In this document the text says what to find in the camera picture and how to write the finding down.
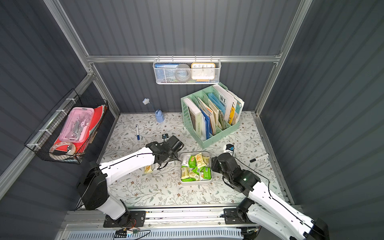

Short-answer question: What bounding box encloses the blue white marker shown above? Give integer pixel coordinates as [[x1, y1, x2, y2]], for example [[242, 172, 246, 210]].
[[136, 125, 141, 141]]

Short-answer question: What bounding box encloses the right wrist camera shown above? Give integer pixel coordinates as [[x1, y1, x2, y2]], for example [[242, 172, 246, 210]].
[[224, 144, 235, 156]]

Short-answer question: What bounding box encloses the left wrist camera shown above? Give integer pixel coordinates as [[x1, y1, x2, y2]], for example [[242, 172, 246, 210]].
[[162, 134, 170, 142]]

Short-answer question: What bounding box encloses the yellow white clock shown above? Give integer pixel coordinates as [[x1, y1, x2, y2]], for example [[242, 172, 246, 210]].
[[191, 63, 216, 81]]

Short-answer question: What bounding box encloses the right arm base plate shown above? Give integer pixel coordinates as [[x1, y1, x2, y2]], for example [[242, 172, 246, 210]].
[[221, 208, 254, 225]]

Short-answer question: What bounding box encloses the blue small bottle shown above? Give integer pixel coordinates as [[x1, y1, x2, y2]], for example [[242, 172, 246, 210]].
[[143, 98, 165, 123]]

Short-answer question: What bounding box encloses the white book WE cover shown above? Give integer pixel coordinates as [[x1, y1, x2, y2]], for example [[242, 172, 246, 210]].
[[213, 85, 237, 126]]

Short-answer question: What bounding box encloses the blue box in basket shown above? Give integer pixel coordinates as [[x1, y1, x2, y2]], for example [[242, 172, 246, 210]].
[[154, 63, 179, 84]]

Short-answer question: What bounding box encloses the black white pen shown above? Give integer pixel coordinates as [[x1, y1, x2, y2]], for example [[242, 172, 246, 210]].
[[250, 153, 269, 163]]

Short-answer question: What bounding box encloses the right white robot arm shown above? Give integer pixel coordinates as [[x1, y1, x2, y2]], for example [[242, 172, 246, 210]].
[[212, 153, 330, 240]]

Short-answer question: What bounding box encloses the yellow cookie packet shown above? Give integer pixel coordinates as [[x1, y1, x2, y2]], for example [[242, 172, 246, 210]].
[[144, 165, 153, 175]]

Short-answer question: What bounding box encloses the grey tape roll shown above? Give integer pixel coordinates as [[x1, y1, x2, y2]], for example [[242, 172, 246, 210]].
[[175, 64, 191, 83]]

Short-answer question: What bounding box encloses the mint green file organizer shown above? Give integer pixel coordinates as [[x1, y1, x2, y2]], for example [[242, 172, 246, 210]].
[[181, 83, 245, 149]]

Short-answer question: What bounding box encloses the white wire wall basket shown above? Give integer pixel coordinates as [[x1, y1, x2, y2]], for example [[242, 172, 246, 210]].
[[153, 58, 222, 85]]

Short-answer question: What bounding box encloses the black wire side basket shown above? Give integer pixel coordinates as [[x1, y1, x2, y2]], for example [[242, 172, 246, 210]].
[[25, 90, 109, 164]]

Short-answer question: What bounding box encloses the white brown book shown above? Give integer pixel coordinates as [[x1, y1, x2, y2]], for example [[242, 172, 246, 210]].
[[183, 98, 206, 141]]

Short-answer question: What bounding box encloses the white storage box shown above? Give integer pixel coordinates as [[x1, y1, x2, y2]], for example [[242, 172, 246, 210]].
[[179, 152, 213, 186]]

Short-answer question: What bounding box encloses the aluminium rail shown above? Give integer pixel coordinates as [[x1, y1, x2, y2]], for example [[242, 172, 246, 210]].
[[58, 205, 260, 238]]

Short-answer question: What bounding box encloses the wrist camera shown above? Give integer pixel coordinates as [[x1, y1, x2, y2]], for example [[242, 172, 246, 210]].
[[224, 144, 235, 156], [162, 134, 170, 142]]

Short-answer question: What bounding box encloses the pink plastic case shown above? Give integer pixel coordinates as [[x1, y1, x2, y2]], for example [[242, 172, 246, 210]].
[[59, 107, 95, 143]]

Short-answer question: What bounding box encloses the clear tape roll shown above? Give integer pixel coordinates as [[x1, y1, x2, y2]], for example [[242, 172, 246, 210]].
[[49, 142, 77, 156]]

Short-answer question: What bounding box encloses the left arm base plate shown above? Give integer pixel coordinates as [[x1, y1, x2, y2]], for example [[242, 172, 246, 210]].
[[103, 211, 147, 228]]

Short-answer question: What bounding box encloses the blue folder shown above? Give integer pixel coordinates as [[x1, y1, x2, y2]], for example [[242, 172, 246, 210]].
[[200, 108, 212, 140]]

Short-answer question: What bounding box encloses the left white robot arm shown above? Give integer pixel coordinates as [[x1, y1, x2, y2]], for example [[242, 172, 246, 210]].
[[77, 136, 184, 224]]

